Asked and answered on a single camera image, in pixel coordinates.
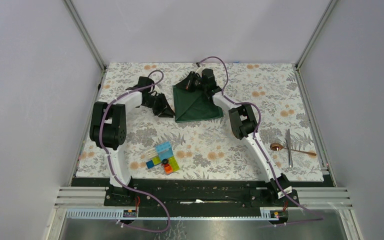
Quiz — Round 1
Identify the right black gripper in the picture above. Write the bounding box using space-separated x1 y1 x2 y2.
175 71 207 93

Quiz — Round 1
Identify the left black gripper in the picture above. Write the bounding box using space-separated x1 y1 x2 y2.
142 92 176 118

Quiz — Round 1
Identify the dark green cloth napkin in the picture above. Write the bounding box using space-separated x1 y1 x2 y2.
172 85 224 123

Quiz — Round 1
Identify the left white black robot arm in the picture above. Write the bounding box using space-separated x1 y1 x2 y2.
89 76 175 206

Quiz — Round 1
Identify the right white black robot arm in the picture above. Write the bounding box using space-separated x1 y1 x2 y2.
174 68 294 206

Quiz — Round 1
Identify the floral patterned table mat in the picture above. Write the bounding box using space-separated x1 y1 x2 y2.
75 62 325 182

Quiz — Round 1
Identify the colourful toy brick assembly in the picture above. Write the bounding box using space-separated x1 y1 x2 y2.
144 141 180 175

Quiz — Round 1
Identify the copper spoon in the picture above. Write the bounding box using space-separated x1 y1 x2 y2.
269 142 317 157

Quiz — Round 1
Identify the silver table knife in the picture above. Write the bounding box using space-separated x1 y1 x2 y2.
285 128 294 169

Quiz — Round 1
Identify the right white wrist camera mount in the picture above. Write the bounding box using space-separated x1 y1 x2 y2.
195 66 205 77

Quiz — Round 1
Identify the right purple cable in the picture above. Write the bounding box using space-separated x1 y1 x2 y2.
195 56 325 228

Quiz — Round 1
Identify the purple cable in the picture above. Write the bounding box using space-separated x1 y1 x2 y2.
195 56 325 228
98 69 172 234

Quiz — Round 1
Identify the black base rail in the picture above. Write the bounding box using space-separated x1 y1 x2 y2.
71 176 334 217

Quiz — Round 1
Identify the left aluminium frame post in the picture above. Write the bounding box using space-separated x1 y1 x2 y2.
62 0 107 72

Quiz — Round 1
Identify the aluminium frame post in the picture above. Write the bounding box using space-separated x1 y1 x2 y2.
295 0 339 69
62 0 107 72

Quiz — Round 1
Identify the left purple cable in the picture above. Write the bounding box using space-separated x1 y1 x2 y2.
98 69 172 234

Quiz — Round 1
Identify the right aluminium frame post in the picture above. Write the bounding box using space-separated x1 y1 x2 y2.
295 0 339 69

